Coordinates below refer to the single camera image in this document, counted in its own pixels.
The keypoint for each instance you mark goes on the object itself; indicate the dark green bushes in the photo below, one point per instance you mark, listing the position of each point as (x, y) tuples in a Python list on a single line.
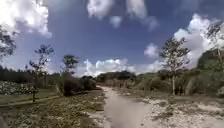
[(77, 84)]

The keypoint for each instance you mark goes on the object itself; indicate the thin tall tree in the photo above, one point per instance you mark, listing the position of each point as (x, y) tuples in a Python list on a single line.
[(216, 36), (40, 63), (69, 65), (173, 56), (6, 41)]

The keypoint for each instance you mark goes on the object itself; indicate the pale dirt path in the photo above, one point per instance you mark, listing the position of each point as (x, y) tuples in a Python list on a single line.
[(121, 111)]

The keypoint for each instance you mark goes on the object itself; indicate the grass and scrub ground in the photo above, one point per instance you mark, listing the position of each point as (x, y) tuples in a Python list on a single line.
[(50, 110)]

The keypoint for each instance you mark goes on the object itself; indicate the pale stony scrub ground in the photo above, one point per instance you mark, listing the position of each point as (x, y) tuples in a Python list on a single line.
[(186, 111)]

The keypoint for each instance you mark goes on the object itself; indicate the green bushes and trees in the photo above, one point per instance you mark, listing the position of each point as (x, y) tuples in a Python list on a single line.
[(200, 78)]

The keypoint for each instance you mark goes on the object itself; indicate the distant dark wood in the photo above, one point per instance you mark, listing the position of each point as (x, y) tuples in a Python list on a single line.
[(20, 76)]

